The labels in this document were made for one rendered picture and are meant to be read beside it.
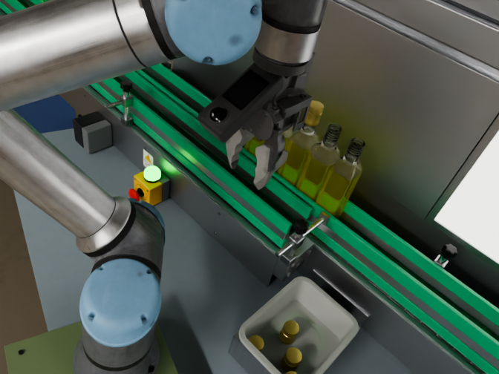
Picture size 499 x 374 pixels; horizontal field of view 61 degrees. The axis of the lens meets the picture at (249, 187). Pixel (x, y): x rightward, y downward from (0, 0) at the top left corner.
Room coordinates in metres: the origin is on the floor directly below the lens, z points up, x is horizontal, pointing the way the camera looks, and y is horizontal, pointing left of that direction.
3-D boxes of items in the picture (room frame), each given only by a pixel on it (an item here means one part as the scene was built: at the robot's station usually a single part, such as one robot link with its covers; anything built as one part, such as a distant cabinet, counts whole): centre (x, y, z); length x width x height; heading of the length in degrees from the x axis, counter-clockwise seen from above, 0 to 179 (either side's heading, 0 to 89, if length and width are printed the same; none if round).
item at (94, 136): (0.95, 0.49, 0.79); 0.08 x 0.08 x 0.08; 56
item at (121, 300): (0.33, 0.15, 0.98); 0.13 x 0.12 x 0.14; 14
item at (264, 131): (0.52, 0.00, 1.32); 0.09 x 0.08 x 0.12; 146
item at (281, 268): (0.62, -0.14, 0.85); 0.09 x 0.04 x 0.07; 146
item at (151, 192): (0.79, 0.26, 0.79); 0.07 x 0.07 x 0.07; 56
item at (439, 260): (0.63, -0.45, 0.94); 0.07 x 0.04 x 0.13; 146
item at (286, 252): (0.60, -0.13, 0.95); 0.17 x 0.03 x 0.12; 146
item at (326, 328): (0.46, -0.17, 0.80); 0.22 x 0.17 x 0.09; 146
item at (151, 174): (0.79, 0.26, 0.84); 0.04 x 0.04 x 0.03
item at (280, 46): (0.51, 0.00, 1.40); 0.08 x 0.08 x 0.05
